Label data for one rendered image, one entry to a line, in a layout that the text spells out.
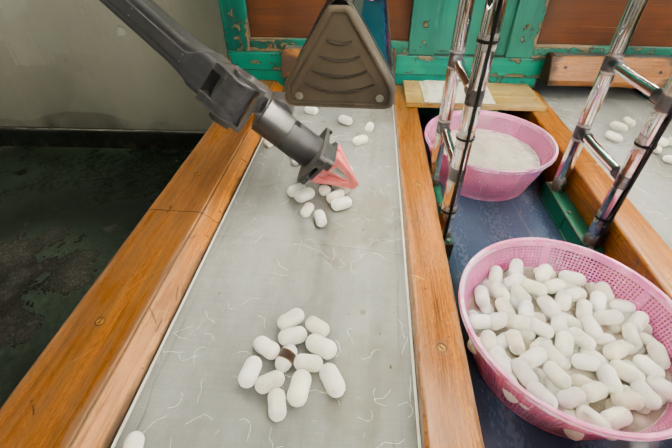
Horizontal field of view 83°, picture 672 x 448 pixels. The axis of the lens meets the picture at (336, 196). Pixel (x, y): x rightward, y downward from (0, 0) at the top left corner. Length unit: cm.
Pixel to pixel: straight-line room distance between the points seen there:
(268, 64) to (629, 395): 100
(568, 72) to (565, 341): 76
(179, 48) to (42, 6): 184
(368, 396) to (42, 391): 33
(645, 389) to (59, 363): 63
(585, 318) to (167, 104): 214
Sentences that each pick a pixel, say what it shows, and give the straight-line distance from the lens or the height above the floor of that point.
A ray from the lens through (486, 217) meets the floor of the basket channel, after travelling 80.
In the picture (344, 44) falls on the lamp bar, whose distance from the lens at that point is 27.
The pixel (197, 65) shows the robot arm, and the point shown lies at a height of 97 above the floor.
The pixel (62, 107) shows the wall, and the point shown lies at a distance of 268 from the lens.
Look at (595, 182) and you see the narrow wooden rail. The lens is 82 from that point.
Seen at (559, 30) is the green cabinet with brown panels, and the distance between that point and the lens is 118.
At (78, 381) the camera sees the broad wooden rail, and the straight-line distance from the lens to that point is 52.
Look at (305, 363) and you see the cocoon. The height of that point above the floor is 76.
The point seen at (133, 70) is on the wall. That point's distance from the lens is 235.
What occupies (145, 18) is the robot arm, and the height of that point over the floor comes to 102.
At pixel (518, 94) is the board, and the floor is 78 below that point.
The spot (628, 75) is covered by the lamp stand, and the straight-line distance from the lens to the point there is 71.
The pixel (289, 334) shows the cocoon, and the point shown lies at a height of 76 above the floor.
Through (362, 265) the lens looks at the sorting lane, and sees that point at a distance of 57.
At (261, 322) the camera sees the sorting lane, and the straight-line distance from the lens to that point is 52.
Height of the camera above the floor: 116
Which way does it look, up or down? 37 degrees down
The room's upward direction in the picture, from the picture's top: straight up
